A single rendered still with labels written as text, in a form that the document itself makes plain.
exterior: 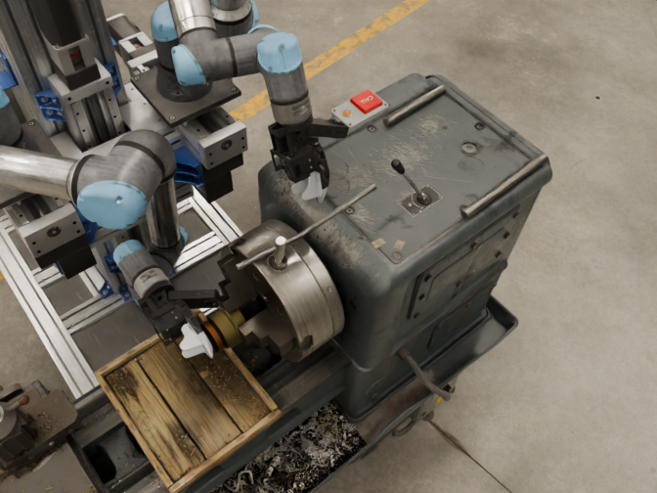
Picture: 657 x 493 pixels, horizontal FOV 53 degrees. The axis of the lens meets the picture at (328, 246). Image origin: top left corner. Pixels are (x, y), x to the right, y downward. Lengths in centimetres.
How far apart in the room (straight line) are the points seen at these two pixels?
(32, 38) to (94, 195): 60
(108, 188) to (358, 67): 263
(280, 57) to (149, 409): 89
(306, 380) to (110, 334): 108
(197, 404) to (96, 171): 62
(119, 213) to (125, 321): 128
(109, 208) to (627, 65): 342
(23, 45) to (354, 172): 86
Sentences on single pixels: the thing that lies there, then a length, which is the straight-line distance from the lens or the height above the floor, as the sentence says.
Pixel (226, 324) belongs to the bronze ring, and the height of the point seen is 112.
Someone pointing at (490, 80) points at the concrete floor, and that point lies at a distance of 385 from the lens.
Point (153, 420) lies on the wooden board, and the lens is 164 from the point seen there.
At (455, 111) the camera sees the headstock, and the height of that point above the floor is 126.
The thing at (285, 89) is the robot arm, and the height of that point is 159.
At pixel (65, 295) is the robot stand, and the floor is 21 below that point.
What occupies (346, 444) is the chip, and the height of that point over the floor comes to 56.
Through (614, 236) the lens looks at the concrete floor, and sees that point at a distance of 331.
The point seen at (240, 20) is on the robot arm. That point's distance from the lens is 173.
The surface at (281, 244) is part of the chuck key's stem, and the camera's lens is 131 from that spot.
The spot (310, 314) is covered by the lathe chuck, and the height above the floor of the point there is 117.
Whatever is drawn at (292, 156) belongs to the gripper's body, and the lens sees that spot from 128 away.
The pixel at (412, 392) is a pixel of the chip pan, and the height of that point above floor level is 54.
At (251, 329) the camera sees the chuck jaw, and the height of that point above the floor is 111.
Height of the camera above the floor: 239
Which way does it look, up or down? 55 degrees down
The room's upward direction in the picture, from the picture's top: 4 degrees clockwise
